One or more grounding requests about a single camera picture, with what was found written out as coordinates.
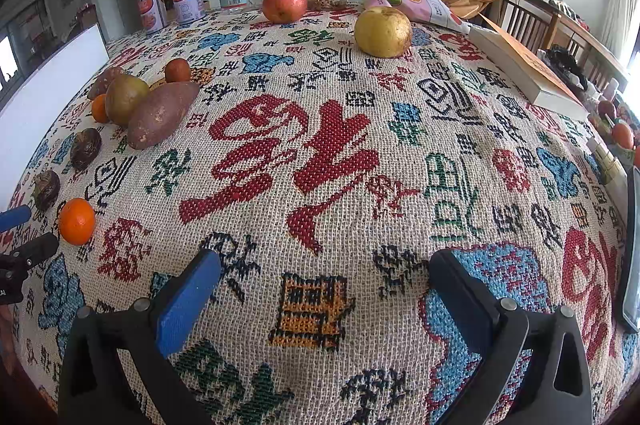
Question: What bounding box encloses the dark passion fruit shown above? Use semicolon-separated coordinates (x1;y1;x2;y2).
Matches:
69;128;103;171
33;170;61;212

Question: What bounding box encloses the reddish sweet potato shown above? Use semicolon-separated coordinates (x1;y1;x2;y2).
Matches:
126;81;201;150

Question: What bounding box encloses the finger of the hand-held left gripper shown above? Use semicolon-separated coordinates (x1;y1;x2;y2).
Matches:
0;205;32;233
0;232;60;278

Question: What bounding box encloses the white striped box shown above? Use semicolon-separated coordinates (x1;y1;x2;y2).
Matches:
586;136;629;186

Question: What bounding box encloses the wooden chair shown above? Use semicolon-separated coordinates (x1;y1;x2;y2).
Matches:
555;10;631;91
497;0;561;51

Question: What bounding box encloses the green-brown pear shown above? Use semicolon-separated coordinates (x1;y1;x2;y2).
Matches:
104;74;151;127

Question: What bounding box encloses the large yellow pear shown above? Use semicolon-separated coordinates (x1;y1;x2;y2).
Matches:
354;6;414;58

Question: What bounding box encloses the white board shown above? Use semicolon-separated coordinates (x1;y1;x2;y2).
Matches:
0;22;110;122

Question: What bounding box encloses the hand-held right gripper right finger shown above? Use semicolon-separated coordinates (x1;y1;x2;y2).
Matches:
429;249;593;425

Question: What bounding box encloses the orange fruit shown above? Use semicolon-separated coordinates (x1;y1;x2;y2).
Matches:
611;122;635;151

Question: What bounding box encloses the printed woven tablecloth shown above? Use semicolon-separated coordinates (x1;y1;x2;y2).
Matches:
0;0;632;425

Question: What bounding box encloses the black bag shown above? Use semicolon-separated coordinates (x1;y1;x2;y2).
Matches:
542;46;587;82

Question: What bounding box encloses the thick book orange cover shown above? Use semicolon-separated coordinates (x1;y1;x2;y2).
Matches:
467;12;591;122

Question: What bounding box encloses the small reddish-brown fruit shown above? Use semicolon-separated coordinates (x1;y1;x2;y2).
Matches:
164;58;192;84

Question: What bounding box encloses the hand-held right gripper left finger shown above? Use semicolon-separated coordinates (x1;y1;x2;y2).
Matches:
57;249;222;425

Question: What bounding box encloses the purple sweet potato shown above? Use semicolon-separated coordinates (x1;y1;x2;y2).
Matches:
87;66;127;101

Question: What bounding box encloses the orange mandarin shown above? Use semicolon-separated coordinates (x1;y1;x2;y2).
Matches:
58;198;96;246
91;94;110;124

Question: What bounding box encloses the pink snack bag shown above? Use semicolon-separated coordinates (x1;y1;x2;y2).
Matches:
355;0;472;34

